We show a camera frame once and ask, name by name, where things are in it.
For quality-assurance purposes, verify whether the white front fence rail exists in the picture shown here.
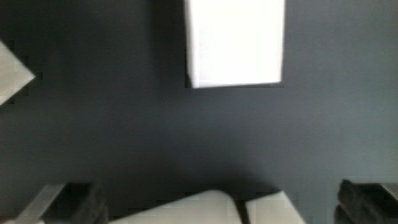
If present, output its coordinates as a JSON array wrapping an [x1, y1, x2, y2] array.
[[245, 191, 306, 224]]

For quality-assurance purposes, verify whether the white desk leg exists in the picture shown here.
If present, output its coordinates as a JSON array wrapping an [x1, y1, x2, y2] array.
[[185, 0, 286, 88]]

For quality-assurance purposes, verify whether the white right fence rail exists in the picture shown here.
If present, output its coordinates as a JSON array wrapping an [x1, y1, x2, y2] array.
[[0, 41, 36, 105]]

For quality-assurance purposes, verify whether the white fence rail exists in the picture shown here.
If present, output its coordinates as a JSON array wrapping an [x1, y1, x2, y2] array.
[[0, 41, 36, 105], [245, 191, 306, 224]]

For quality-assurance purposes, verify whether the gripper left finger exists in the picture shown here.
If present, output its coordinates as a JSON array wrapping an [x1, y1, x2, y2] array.
[[14, 182, 109, 224]]

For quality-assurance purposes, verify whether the white desk top tray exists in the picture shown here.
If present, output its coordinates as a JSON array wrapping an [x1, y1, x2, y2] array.
[[109, 190, 242, 224]]

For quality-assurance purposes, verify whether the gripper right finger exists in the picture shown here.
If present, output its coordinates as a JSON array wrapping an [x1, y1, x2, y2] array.
[[334, 180, 398, 224]]

